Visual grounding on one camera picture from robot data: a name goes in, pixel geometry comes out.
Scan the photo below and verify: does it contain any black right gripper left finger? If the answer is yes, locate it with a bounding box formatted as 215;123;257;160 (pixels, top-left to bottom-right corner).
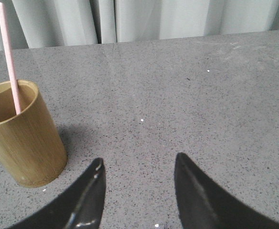
10;158;106;229

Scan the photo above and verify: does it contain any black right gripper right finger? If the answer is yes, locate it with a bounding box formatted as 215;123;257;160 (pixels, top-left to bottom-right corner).
174;153;279;229

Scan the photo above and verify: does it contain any pink chopstick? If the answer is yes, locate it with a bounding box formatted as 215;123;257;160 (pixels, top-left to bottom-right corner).
0;2;21;115

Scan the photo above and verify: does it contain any bamboo cup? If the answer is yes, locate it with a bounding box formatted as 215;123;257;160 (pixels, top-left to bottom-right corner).
0;80;67;187

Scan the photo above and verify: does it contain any grey curtain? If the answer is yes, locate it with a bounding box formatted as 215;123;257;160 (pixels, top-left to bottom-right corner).
4;0;279;49

